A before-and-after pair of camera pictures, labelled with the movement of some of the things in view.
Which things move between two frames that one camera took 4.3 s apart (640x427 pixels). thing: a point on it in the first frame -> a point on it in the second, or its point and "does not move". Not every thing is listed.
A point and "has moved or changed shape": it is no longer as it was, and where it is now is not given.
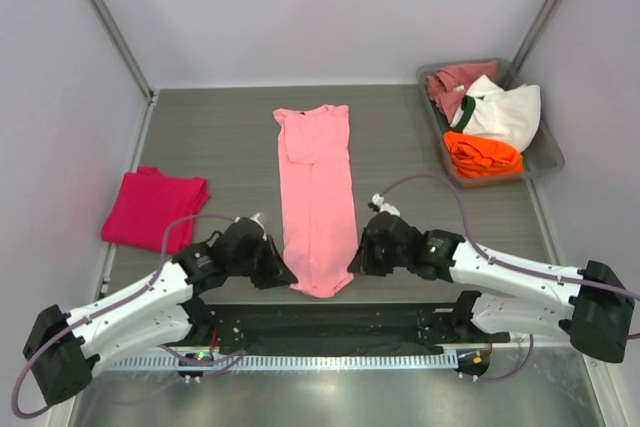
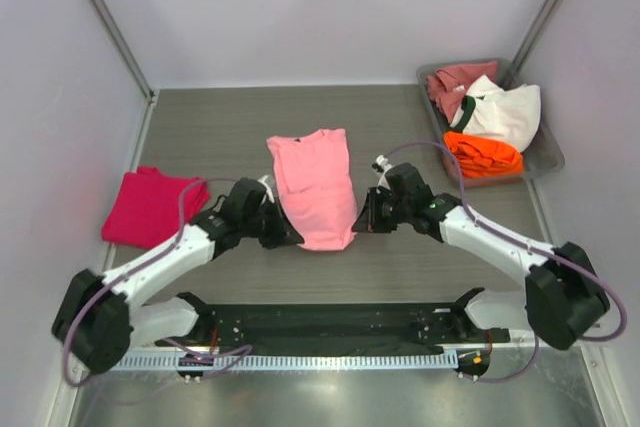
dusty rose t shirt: [442, 83] does not move
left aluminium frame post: [109, 24] does not move
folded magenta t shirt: [146, 202] does not move
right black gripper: [364, 262] -> [370, 222]
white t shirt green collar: [513, 113] does not move
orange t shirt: [475, 157] does not move
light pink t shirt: [316, 197] has moved or changed shape
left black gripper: [276, 272] -> [283, 233]
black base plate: [257, 328] does not move
